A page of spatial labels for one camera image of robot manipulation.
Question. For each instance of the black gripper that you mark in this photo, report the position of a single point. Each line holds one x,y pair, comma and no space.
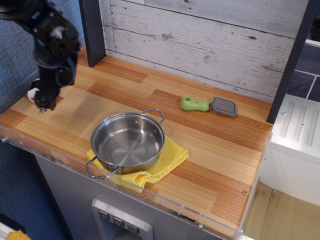
54,74

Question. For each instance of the plush sushi roll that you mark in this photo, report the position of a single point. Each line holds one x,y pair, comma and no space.
34,88

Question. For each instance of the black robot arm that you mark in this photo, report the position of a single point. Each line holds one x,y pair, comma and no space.
56,47

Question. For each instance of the stainless steel pot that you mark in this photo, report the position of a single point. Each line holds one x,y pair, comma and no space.
128,142

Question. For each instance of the yellow black object on floor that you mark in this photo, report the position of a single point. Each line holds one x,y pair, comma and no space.
17,235

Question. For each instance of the yellow folded cloth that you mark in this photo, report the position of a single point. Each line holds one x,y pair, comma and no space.
171,156

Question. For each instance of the silver button panel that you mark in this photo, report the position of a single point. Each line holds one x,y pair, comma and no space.
116,224

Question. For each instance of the white ribbed cabinet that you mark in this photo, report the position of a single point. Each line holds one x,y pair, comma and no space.
292,160

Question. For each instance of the green handled grey spatula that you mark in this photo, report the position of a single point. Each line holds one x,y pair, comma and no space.
218,104

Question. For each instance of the dark grey right post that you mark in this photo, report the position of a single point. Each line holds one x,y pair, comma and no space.
299,42

